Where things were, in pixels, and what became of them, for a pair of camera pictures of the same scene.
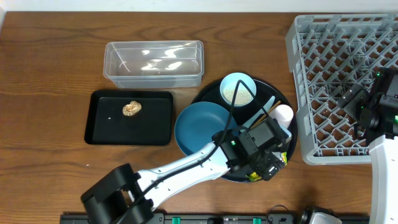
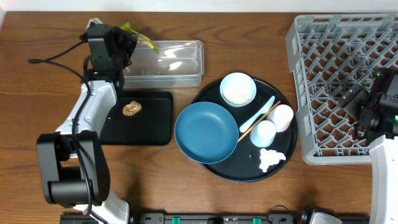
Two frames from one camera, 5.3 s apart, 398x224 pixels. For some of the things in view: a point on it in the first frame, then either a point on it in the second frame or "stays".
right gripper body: (352, 95) stays
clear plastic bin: (154, 64) stays
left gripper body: (270, 169) to (125, 45)
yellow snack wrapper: (283, 156) to (142, 39)
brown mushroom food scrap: (132, 108) stays
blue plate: (197, 122) stays
